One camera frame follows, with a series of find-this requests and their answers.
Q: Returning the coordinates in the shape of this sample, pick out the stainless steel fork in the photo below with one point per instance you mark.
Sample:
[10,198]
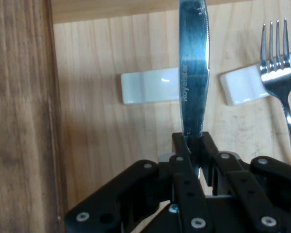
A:
[277,80]

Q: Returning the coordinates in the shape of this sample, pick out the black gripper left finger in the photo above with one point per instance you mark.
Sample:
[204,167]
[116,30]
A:
[126,189]

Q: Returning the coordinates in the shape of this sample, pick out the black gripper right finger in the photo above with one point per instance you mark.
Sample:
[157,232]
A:
[257,194]

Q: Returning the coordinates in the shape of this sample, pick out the dark brown wooden cabinet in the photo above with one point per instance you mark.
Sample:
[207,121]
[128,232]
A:
[19,121]

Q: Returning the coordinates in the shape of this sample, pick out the stainless steel table knife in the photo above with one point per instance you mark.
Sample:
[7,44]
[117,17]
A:
[194,72]

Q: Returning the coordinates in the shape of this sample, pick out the white ceramic cutlery rest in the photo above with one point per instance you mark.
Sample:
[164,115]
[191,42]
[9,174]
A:
[145,87]
[242,87]

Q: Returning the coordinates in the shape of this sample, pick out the light wooden drawer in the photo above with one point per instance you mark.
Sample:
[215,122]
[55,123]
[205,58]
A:
[99,136]

